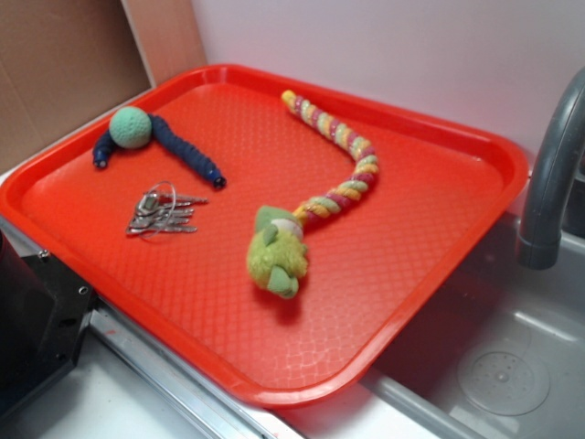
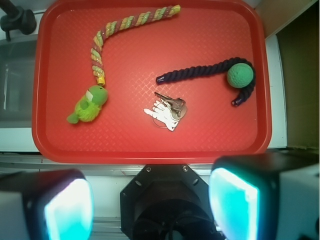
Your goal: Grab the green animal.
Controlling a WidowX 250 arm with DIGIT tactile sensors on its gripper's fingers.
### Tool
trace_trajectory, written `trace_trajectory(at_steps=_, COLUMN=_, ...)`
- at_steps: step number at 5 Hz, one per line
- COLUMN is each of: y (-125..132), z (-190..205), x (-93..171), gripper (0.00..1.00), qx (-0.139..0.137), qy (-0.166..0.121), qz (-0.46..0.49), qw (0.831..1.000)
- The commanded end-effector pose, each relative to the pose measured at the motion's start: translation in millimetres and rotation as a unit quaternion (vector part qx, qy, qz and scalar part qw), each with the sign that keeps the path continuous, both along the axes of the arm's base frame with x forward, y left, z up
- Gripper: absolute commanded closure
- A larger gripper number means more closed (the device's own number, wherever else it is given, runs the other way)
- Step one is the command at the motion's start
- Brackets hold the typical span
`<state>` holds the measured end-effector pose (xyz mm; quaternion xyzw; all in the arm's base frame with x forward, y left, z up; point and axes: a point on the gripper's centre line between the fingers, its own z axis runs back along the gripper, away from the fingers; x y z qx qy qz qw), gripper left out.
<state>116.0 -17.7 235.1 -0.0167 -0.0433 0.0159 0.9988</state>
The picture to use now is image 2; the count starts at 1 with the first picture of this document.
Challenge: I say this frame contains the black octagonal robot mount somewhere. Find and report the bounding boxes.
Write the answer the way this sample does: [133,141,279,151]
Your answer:
[119,164,225,240]

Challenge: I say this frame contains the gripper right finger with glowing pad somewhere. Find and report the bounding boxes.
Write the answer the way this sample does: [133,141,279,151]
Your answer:
[208,152,320,240]

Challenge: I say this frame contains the green and red twisted rope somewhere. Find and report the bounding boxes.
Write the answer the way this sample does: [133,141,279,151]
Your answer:
[90,4,182,87]

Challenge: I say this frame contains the red plastic tray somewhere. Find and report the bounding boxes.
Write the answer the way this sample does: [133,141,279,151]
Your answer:
[31,0,272,164]

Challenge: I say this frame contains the green plush animal toy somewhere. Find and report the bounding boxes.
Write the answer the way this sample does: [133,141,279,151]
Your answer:
[66,85,108,124]

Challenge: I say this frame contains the black clamp knob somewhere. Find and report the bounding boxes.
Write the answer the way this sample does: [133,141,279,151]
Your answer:
[0,0,37,42]

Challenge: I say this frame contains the silver keys with white tag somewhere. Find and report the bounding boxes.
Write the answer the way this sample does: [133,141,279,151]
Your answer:
[143,92,188,132]

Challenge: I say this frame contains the dark purple twisted rope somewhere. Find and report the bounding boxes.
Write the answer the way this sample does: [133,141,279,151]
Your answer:
[156,57,257,107]

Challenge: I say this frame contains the green rubber ball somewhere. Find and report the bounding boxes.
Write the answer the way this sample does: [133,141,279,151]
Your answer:
[227,63,254,89]

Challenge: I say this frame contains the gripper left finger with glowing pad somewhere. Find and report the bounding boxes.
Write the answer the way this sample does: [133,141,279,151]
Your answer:
[0,169,94,240]

